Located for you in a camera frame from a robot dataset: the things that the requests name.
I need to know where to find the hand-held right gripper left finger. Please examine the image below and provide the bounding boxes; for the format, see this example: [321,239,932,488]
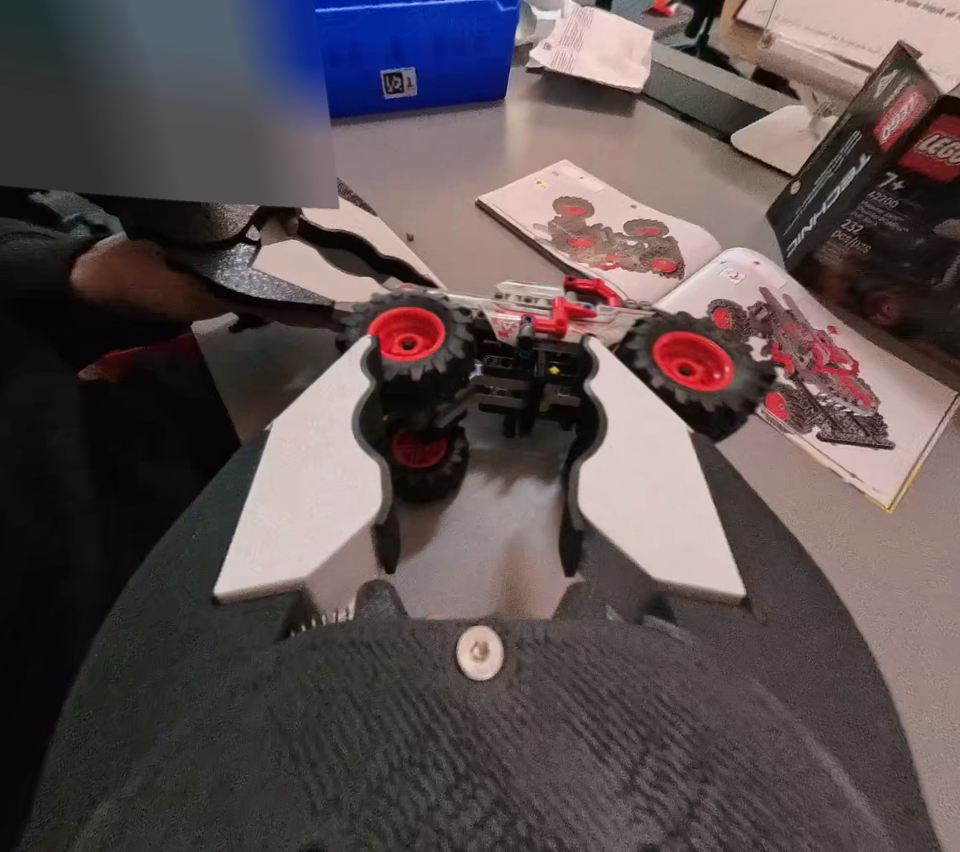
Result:
[213,335,404,606]

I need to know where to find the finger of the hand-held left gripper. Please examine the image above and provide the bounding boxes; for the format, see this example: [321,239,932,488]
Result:
[249,239,402,304]
[294,194,445,289]

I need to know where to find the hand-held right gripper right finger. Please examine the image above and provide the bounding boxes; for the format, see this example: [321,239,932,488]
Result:
[558,338,751,606]

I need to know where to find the black red toy monster truck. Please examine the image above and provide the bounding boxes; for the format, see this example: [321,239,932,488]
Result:
[333,275,777,504]

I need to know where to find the white instruction booklet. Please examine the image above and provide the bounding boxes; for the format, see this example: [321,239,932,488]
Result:
[476,158,960,513]

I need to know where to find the person's left forearm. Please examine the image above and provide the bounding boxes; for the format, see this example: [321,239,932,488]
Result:
[0,215,102,313]

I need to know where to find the grey desk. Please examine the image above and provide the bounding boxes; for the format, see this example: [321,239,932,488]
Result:
[191,20,960,823]

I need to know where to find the person's left hand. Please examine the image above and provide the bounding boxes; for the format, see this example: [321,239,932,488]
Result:
[69,241,230,322]

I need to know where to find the blue labelled plastic bin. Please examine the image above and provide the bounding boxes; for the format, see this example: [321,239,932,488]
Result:
[298,0,525,120]

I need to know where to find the person's black clothing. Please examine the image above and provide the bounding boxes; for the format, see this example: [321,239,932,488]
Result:
[0,188,249,831]

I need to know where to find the white paper bag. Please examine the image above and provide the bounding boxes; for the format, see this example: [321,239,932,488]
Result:
[525,0,656,94]

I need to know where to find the black toy set box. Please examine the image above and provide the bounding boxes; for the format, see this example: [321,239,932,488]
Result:
[765,41,960,343]

